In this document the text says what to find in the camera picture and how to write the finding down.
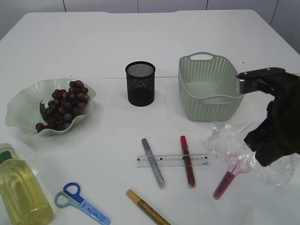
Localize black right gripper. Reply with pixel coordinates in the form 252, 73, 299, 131
244, 73, 300, 167

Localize clear plastic sheet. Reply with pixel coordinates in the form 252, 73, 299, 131
202, 121, 300, 187

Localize pink safety scissors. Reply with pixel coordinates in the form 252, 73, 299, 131
213, 154, 251, 200

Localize purple artificial grape bunch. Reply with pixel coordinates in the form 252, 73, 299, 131
36, 80, 90, 133

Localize yellow oil bottle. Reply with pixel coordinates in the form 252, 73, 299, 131
0, 143, 54, 225

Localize green plastic woven basket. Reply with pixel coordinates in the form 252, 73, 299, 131
178, 52, 244, 122

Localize red glitter pen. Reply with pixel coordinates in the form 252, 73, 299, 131
180, 135, 195, 188

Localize silver glitter pen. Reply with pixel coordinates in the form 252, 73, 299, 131
142, 138, 166, 189

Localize clear plastic ruler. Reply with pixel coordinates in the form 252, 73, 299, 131
135, 154, 210, 167

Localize gold glitter pen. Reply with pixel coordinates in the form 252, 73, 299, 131
126, 189, 171, 225

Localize black mesh pen holder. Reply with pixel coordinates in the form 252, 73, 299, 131
125, 61, 156, 107

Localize green wavy plastic plate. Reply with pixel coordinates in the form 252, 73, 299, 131
5, 78, 97, 137

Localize blue safety scissors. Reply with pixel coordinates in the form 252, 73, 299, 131
54, 182, 111, 225

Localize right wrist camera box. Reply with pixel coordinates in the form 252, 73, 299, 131
235, 67, 286, 94

